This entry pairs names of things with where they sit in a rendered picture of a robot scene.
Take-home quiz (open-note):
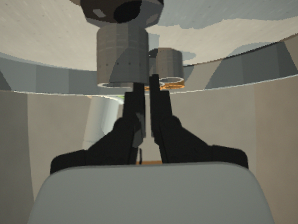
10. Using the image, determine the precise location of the grey metal cylinder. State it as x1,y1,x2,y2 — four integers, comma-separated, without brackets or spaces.
96,24,150,88
156,50,184,83
149,58,165,86

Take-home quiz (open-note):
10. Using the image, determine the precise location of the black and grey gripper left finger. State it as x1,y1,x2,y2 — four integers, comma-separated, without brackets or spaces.
50,83,146,174

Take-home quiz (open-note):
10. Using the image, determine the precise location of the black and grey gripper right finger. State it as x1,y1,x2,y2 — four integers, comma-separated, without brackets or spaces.
149,74,249,169

